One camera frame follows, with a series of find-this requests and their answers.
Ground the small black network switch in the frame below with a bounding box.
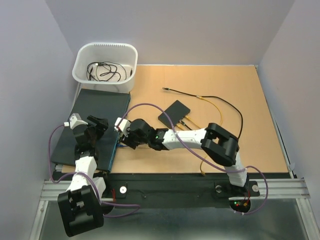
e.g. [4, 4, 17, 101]
[158, 100, 191, 128]

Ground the long black ethernet cable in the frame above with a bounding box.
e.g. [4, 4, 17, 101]
[161, 86, 245, 141]

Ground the long yellow ethernet cable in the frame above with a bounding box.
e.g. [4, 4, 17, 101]
[184, 95, 224, 130]

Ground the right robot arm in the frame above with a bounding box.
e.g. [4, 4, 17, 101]
[114, 118, 249, 195]

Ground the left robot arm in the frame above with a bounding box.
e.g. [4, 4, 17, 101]
[57, 113, 111, 237]

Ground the white plastic bin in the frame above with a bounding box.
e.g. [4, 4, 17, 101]
[72, 42, 138, 93]

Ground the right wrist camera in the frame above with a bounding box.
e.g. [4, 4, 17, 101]
[114, 117, 131, 137]

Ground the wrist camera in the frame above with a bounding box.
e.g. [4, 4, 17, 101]
[114, 117, 131, 137]
[63, 113, 88, 130]

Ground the large black rack switch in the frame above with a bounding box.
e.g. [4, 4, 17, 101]
[51, 89, 131, 172]

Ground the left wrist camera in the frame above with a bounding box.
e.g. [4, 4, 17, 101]
[63, 113, 88, 130]

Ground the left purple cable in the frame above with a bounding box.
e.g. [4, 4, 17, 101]
[47, 123, 141, 219]

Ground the purple cable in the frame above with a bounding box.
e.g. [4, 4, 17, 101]
[47, 123, 141, 219]
[121, 102, 270, 216]

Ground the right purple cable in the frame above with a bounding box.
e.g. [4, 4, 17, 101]
[121, 102, 270, 216]

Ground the black cable in bin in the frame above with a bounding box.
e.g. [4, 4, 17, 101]
[86, 61, 133, 83]

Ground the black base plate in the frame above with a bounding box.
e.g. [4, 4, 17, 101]
[101, 173, 260, 209]

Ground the short yellow ethernet cable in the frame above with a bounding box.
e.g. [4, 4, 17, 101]
[199, 156, 208, 176]

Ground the aluminium rail frame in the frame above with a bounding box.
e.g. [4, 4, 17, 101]
[28, 176, 312, 240]

